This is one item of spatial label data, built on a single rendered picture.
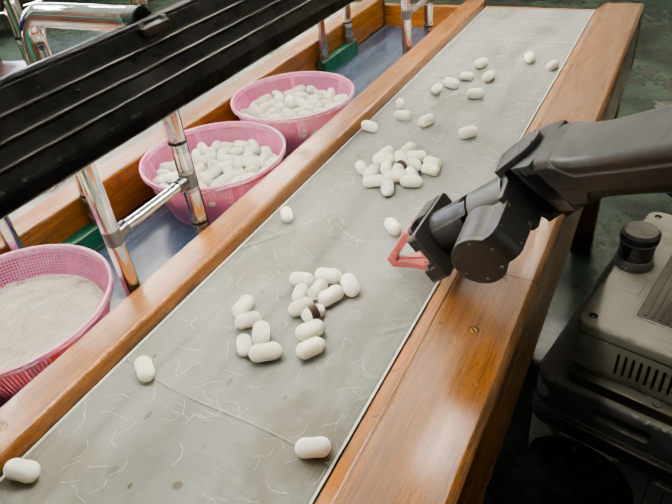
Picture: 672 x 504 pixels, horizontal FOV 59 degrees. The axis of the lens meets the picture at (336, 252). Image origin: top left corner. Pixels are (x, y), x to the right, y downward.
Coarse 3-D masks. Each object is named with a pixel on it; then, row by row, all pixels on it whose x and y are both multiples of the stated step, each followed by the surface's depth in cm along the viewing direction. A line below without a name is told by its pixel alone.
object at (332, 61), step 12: (348, 12) 163; (324, 24) 152; (348, 24) 164; (324, 36) 154; (348, 36) 166; (324, 48) 155; (336, 48) 165; (348, 48) 166; (324, 60) 157; (336, 60) 162
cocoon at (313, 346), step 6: (306, 342) 67; (312, 342) 67; (318, 342) 67; (324, 342) 68; (300, 348) 67; (306, 348) 66; (312, 348) 67; (318, 348) 67; (300, 354) 66; (306, 354) 66; (312, 354) 67
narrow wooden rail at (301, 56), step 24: (336, 24) 166; (360, 24) 176; (384, 24) 190; (288, 48) 153; (312, 48) 155; (264, 72) 140; (288, 72) 147; (216, 96) 130; (192, 120) 121; (216, 120) 127; (144, 144) 114; (120, 168) 106; (72, 192) 101; (120, 192) 107; (144, 192) 112; (24, 216) 96; (48, 216) 95; (72, 216) 99; (120, 216) 108; (0, 240) 90; (24, 240) 92; (48, 240) 96
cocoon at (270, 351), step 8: (256, 344) 67; (264, 344) 67; (272, 344) 67; (256, 352) 67; (264, 352) 67; (272, 352) 67; (280, 352) 67; (256, 360) 67; (264, 360) 67; (272, 360) 67
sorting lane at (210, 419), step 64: (448, 64) 139; (512, 64) 135; (384, 128) 114; (448, 128) 112; (512, 128) 109; (320, 192) 97; (448, 192) 93; (256, 256) 85; (320, 256) 83; (384, 256) 82; (192, 320) 75; (384, 320) 71; (128, 384) 67; (192, 384) 66; (256, 384) 65; (320, 384) 64; (64, 448) 61; (128, 448) 60; (192, 448) 59; (256, 448) 59
